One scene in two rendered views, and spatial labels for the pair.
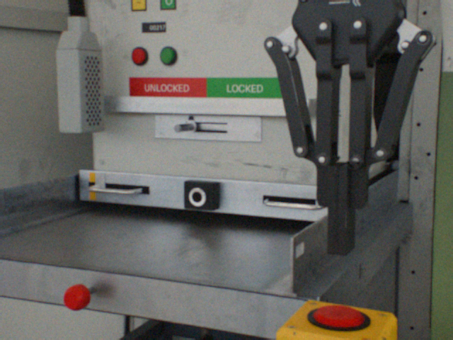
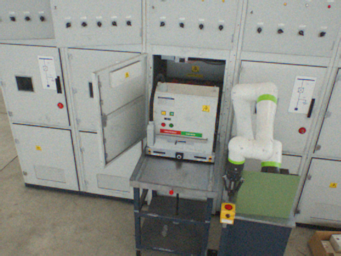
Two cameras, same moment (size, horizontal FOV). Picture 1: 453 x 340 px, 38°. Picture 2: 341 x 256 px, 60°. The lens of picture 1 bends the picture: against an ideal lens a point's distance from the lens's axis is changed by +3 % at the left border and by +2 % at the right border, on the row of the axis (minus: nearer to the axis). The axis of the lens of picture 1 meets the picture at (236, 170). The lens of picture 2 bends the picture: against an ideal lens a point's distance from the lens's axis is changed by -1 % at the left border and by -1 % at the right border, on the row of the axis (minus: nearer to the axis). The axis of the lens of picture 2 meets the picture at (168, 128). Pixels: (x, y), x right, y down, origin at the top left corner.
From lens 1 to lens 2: 1.47 m
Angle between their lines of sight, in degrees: 25
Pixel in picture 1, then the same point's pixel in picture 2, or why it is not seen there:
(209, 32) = (182, 121)
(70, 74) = (151, 135)
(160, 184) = (168, 152)
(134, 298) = (181, 191)
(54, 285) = (163, 188)
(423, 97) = (224, 119)
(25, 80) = (125, 121)
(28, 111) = (125, 128)
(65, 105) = (149, 140)
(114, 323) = not seen: hidden behind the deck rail
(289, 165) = (200, 150)
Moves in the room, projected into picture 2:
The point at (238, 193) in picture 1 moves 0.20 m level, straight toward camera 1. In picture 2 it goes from (188, 155) to (196, 170)
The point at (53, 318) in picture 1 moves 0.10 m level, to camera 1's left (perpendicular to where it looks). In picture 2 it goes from (120, 165) to (109, 166)
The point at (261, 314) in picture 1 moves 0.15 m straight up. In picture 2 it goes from (206, 194) to (208, 176)
